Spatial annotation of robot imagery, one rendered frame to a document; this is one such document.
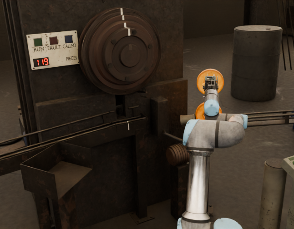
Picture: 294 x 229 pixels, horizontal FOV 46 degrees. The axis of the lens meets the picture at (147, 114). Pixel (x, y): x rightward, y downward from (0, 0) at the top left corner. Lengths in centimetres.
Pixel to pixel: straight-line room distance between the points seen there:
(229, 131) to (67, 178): 81
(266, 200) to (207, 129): 80
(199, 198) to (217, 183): 131
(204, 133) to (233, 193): 130
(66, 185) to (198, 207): 63
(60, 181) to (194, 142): 68
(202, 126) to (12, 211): 167
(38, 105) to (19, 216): 95
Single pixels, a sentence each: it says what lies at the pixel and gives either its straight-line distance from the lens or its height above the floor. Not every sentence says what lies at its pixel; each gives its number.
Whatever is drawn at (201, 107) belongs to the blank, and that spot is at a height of 76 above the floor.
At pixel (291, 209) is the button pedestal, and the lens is 207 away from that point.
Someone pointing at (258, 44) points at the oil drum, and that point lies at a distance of 441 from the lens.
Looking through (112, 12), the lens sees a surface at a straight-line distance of 187.
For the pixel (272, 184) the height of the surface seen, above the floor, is 42.
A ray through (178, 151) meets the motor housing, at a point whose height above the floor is 51.
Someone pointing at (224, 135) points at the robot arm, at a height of 89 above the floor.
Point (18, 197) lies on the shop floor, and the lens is 282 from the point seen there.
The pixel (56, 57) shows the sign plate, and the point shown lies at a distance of 194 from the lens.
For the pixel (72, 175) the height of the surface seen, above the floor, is 60.
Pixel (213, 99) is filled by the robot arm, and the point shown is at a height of 90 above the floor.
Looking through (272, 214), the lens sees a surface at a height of 22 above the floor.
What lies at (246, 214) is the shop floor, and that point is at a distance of 250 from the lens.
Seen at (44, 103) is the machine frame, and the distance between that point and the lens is 197.
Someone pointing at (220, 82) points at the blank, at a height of 91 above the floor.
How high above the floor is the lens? 148
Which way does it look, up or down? 21 degrees down
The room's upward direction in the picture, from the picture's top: 2 degrees counter-clockwise
